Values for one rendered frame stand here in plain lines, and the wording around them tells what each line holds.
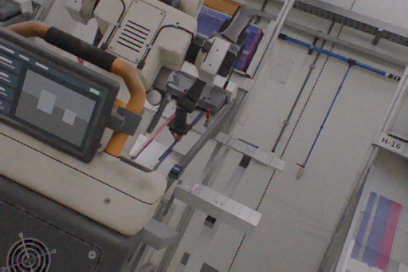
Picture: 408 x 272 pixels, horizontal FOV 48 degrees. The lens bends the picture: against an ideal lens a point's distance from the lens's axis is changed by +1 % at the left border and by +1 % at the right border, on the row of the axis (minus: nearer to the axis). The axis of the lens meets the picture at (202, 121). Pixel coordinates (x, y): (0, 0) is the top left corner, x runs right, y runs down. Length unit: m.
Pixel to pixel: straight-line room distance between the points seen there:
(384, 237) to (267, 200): 1.89
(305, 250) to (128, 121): 3.06
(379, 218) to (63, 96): 1.58
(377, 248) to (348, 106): 2.07
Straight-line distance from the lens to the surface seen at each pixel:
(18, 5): 3.10
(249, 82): 2.45
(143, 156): 2.06
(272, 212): 3.83
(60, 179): 0.93
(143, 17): 1.30
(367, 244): 2.01
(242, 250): 3.88
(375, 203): 2.19
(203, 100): 2.30
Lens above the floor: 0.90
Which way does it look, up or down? 4 degrees up
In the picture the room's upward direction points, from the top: 26 degrees clockwise
